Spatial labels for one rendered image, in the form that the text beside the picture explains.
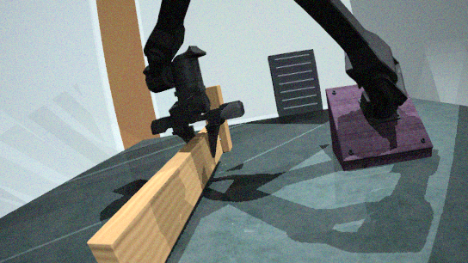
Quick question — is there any wooden post with slot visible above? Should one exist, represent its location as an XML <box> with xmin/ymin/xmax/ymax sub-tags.
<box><xmin>206</xmin><ymin>85</ymin><xmax>232</xmax><ymax>152</ymax></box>

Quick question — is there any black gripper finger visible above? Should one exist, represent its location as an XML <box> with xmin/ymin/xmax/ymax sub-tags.
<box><xmin>172</xmin><ymin>125</ymin><xmax>195</xmax><ymax>144</ymax></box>
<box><xmin>205</xmin><ymin>119</ymin><xmax>225</xmax><ymax>158</ymax></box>

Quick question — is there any light wooden board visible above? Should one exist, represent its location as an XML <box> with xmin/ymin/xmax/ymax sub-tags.
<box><xmin>87</xmin><ymin>127</ymin><xmax>223</xmax><ymax>263</ymax></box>

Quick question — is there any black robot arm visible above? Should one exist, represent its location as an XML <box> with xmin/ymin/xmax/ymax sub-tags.
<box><xmin>143</xmin><ymin>0</ymin><xmax>408</xmax><ymax>126</ymax></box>

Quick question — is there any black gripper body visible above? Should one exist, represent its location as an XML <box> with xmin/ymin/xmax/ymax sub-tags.
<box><xmin>151</xmin><ymin>80</ymin><xmax>245</xmax><ymax>135</ymax></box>

